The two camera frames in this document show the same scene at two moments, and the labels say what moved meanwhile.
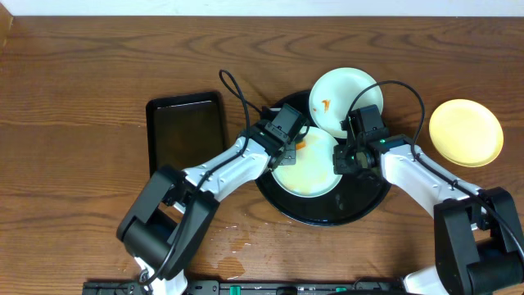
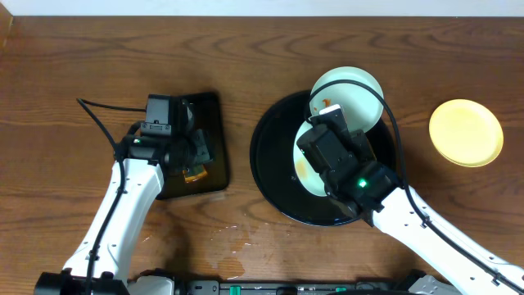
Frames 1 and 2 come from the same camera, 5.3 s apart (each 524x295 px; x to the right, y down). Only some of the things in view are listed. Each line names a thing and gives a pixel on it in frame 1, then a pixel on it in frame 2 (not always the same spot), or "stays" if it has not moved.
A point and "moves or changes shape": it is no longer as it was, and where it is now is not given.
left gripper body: x=287 y=155 → x=201 y=147
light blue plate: x=313 y=174 moves or changes shape
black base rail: x=253 y=288 stays
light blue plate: x=337 y=93 stays
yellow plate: x=466 y=132 stays
